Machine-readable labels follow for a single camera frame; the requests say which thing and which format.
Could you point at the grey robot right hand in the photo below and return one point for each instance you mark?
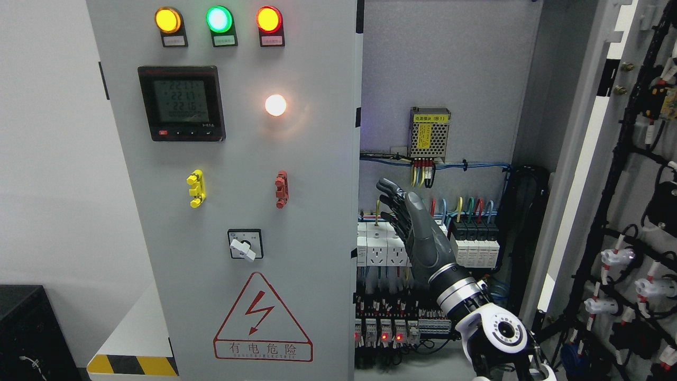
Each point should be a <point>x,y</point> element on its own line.
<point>427,247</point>

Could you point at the grey cabinet door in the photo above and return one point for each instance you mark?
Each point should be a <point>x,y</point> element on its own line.
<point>599,117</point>
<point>308,245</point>

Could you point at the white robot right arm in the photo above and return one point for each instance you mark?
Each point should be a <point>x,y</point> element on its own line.
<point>495,341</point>

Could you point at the red indicator lamp left door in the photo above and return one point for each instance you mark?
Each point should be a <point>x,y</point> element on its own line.
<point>270,26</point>

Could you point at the green indicator lamp left door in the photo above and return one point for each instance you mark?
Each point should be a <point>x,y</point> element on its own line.
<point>220,22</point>

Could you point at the yellow indicator lamp left door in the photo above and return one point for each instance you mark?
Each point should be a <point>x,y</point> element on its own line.
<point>171,26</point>

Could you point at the black surge protector modules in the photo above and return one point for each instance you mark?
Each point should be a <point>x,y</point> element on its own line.
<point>478,244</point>

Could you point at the white circuit breaker row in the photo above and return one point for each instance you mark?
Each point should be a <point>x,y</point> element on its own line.
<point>379,245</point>

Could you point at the relay and terminal row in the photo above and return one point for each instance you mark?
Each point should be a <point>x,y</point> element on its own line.
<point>401,320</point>

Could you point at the perforated metal power supply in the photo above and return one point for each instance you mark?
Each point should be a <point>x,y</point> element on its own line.
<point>429,129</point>

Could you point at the red terminal connector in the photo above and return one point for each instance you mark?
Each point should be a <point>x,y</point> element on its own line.
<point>282,190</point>

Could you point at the red electric hazard warning sticker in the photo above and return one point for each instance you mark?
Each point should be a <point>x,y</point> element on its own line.
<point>260,327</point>

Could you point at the white glowing indicator lamp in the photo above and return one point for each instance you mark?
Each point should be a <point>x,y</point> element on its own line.
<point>275,105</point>

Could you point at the yellow terminal connector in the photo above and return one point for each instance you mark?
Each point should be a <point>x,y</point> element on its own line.
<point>196,183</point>

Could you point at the black digital power meter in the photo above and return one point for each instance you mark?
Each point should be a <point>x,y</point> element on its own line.
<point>183,103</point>

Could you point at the black box at left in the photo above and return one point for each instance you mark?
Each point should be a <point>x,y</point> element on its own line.
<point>32,344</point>

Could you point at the white rotary selector switch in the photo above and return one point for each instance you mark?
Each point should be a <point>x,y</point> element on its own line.
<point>245,244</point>

